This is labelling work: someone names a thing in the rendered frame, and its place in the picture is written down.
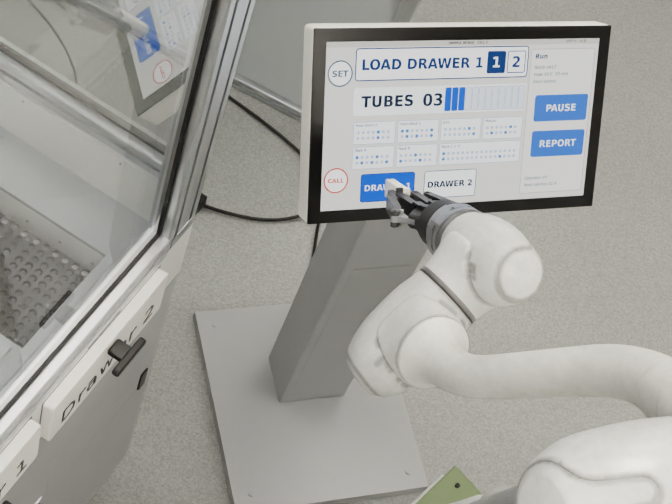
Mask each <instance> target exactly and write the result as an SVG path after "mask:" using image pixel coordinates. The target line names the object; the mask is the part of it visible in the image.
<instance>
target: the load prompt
mask: <svg viewBox="0 0 672 504"><path fill-rule="evenodd" d="M529 50H530V45H521V46H457V47H392V48H356V58H355V81H354V82H363V81H403V80H443V79H482V78H522V77H527V73H528V61H529Z"/></svg>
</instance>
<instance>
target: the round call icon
mask: <svg viewBox="0 0 672 504"><path fill-rule="evenodd" d="M348 189H349V167H331V168H323V187H322V195H330V194H348Z"/></svg>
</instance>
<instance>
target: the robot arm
mask: <svg viewBox="0 0 672 504"><path fill-rule="evenodd" d="M385 197H386V211H387V213H388V215H389V217H390V219H391V223H390V226H391V227H393V228H396V227H398V226H399V225H401V226H402V225H403V223H405V224H408V226H409V227H410V228H412V229H415V230H417V231H418V233H419V236H420V238H421V239H422V241H423V242H424V243H425V244H426V245H427V247H428V249H429V251H430V253H431V254H432V257H431V258H430V259H429V260H428V262H427V263H426V264H425V265H424V266H423V267H422V268H421V269H420V270H419V271H418V272H416V273H415V274H414V275H413V276H412V277H410V278H409V279H407V280H406V281H404V282H403V283H401V284H400V285H399V286H398V287H397V288H396V289H394V290H393V291H392V292H391V293H390V294H389V295H388V296H387V297H386V298H385V299H384V300H383V301H382V302H381V303H380V304H379V305H378V306H377V307H376V308H375V309H374V310H373V311H372V312H371V313H370V314H369V315H368V316H367V318H366V319H365V320H364V321H363V323H362V324H361V325H360V327H359V328H358V329H357V331H356V333H355V334H354V336H353V338H352V340H351V342H350V344H349V347H348V349H347V354H348V355H347V365H348V367H349V369H350V371H351V372H352V374H353V375H354V377H355V378H356V379H357V381H358V382H359V383H360V384H361V386H362V387H363V388H364V389H365V390H366V391H367V392H368V393H370V394H372V395H377V396H381V397H387V396H392V395H396V394H399V393H402V392H404V391H405V390H407V389H408V388H410V387H417V388H422V389H428V388H434V387H438V388H440V389H442V390H445V391H447V392H449V393H451V394H455V395H458V396H462V397H467V398H474V399H521V398H559V397H608V398H616V399H620V400H624V401H626V402H629V403H631V404H633V405H634V406H636V407H637V408H639V409H640V410H641V411H642V412H643V413H644V414H645V415H646V416H647V418H644V419H637V420H630V421H625V422H620V423H615V424H610V425H605V426H601V427H597V428H592V429H588V430H585V431H581V432H577V433H574V434H571V435H568V436H566V437H564V438H562V439H560V440H558V441H556V442H555V443H553V444H552V445H550V446H549V447H547V448H546V449H544V450H543V451H542V452H541V453H539V454H538V455H537V456H536V457H535V458H534V459H533V460H532V461H531V462H530V463H529V464H528V465H527V467H526V468H525V469H524V471H523V473H522V475H521V477H520V480H519V483H518V485H516V486H500V487H496V488H494V489H492V490H490V491H488V492H487V493H485V494H483V495H475V496H472V497H469V498H466V499H463V500H460V501H457V502H454V503H450V504H672V357H670V356H668V355H665V354H663V353H660V352H657V351H654V350H650V349H647V348H642V347H638V346H631V345H622V344H592V345H581V346H571V347H561V348H552V349H542V350H533V351H523V352H513V353H504V354H493V355H474V354H471V353H468V348H469V341H468V336H467V333H466V330H467V329H468V328H469V326H470V325H471V324H472V323H474V322H475V321H476V320H477V319H478V318H480V317H481V316H483V315H484V314H486V313H487V312H489V311H491V310H493V309H495V308H497V307H505V306H511V305H516V304H519V303H522V302H524V301H526V300H528V299H530V298H531V297H532V296H533V295H534V294H535V293H536V292H537V290H538V289H539V287H540V285H541V282H542V279H543V272H544V269H543V262H542V259H541V257H540V255H539V254H538V252H537V251H536V250H535V249H534V247H533V246H532V245H531V244H530V243H529V241H528V240H527V239H526V237H525V236H524V235H523V234H522V233H521V232H520V231H519V230H518V229H517V228H515V227H514V226H513V225H511V224H510V223H508V222H506V221H505V220H503V219H501V218H498V217H496V216H493V215H490V214H484V213H482V212H480V211H478V210H476V209H475V208H473V207H472V206H470V205H468V204H465V203H457V202H455V201H452V200H450V199H447V198H445V197H442V196H439V195H437V194H434V193H432V192H429V191H425V192H424V194H421V193H420V192H418V191H412V190H411V189H408V188H407V187H406V186H404V185H403V184H401V183H400V182H398V181H397V180H395V179H394V178H393V179H386V180H385Z"/></svg>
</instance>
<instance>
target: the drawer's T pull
mask: <svg viewBox="0 0 672 504"><path fill-rule="evenodd" d="M145 344H146V340H145V339H144V338H142V337H139V338H138V340H137V341H136V342H135V343H134V344H133V346H132V347H131V346H129V345H128V344H126V343H125V342H123V341H122V340H120V339H117V340H116V341H115V343H114V344H113V345H112V346H111V347H110V349H109V350H108V353H107V354H108V355H109V356H111V357H112V358H114V359H116V360H117V361H119V363H118V364H117V365H116V366H115V367H114V369H113V370H112V374H113V375H114V376H116V377H119V376H120V375H121V373H122V372H123V371H124V370H125V369H126V367H127V366H128V365H129V364H130V362H131V361H132V360H133V359H134V358H135V356H136V355H137V354H138V353H139V351H140V350H141V349H142V348H143V346H144V345H145Z"/></svg>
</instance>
